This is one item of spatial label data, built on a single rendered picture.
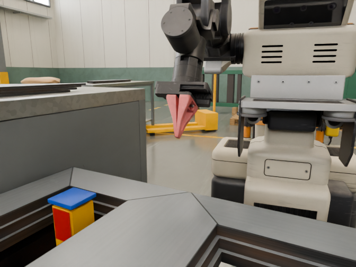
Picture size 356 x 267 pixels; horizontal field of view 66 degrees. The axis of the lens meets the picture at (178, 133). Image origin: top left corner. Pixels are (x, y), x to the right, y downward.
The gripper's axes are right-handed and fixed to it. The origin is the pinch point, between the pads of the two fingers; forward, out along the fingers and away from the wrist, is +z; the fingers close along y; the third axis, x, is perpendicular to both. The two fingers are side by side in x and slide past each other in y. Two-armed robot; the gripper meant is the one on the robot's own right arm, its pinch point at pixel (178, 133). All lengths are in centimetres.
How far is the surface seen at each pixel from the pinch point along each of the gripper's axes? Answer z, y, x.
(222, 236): 16.6, 10.5, -1.0
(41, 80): -24, -70, 32
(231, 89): -282, -94, 649
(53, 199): 15.3, -18.9, -6.5
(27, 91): -9.0, -44.7, 4.7
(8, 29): -456, -880, 581
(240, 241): 16.7, 13.4, -1.4
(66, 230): 20.1, -16.2, -4.7
